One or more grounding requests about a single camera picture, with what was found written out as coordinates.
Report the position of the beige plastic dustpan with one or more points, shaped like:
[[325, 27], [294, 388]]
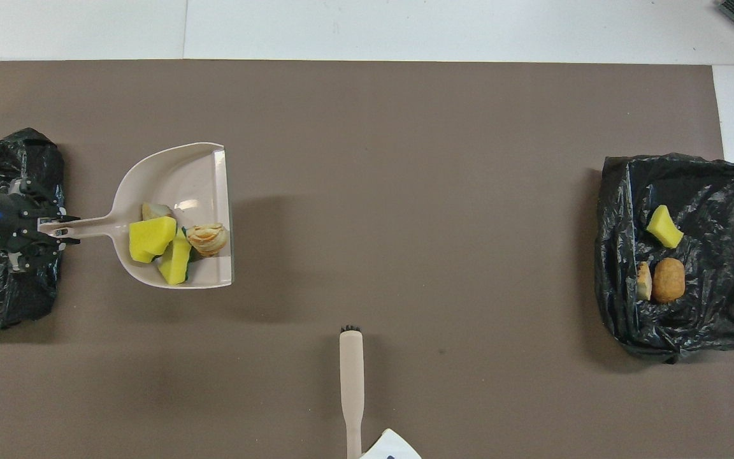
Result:
[[182, 178]]

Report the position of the small yellow green sponge piece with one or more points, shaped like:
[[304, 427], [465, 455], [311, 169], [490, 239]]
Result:
[[663, 227]]

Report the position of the notched yellow sponge piece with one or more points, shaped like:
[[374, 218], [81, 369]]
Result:
[[152, 238]]

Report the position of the bin lined with black bag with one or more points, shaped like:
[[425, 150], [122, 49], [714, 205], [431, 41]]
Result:
[[4, 299], [711, 331]]

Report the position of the beige brush with black bristles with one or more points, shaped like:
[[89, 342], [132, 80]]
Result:
[[352, 370]]

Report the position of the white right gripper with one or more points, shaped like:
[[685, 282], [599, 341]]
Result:
[[389, 447]]

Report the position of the brown bread roll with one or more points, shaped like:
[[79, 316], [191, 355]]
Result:
[[668, 280]]

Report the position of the striped orange croissant piece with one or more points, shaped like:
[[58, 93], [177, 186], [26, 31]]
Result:
[[155, 211], [643, 280], [208, 239]]

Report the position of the brown table mat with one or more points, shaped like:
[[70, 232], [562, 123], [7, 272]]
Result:
[[405, 95]]

